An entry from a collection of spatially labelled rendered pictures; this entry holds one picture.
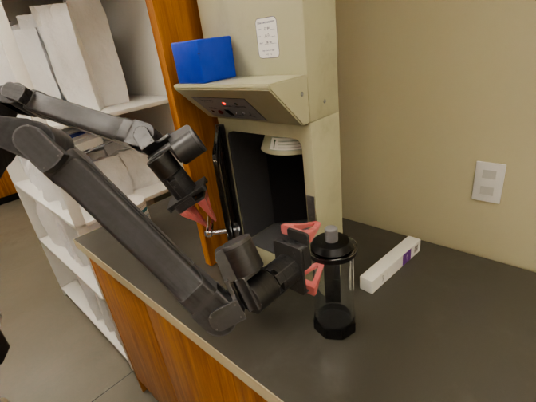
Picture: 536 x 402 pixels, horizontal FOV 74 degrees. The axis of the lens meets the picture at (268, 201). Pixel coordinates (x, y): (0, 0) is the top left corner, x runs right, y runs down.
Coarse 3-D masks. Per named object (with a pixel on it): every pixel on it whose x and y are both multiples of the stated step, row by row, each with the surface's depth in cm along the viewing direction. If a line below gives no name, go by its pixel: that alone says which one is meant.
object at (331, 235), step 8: (328, 232) 74; (336, 232) 74; (320, 240) 76; (328, 240) 75; (336, 240) 75; (344, 240) 75; (312, 248) 76; (320, 248) 74; (328, 248) 73; (336, 248) 73; (344, 248) 73; (352, 248) 74; (328, 256) 73; (336, 256) 72
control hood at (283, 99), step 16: (224, 80) 81; (240, 80) 77; (256, 80) 73; (272, 80) 70; (288, 80) 69; (304, 80) 72; (192, 96) 86; (208, 96) 81; (224, 96) 77; (240, 96) 73; (256, 96) 70; (272, 96) 67; (288, 96) 69; (304, 96) 73; (208, 112) 93; (272, 112) 75; (288, 112) 71; (304, 112) 74
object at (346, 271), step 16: (352, 240) 78; (320, 256) 73; (336, 272) 74; (352, 272) 76; (320, 288) 78; (336, 288) 76; (352, 288) 78; (320, 304) 80; (336, 304) 78; (352, 304) 80; (320, 320) 82; (336, 320) 80; (352, 320) 82
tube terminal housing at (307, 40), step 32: (224, 0) 79; (256, 0) 74; (288, 0) 68; (320, 0) 70; (224, 32) 83; (288, 32) 71; (320, 32) 72; (256, 64) 80; (288, 64) 74; (320, 64) 74; (320, 96) 77; (256, 128) 88; (288, 128) 81; (320, 128) 79; (320, 160) 82; (320, 192) 85
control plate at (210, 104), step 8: (208, 104) 86; (216, 104) 84; (224, 104) 82; (232, 104) 80; (240, 104) 78; (248, 104) 76; (216, 112) 90; (224, 112) 87; (232, 112) 85; (240, 112) 82; (248, 112) 80; (256, 112) 78
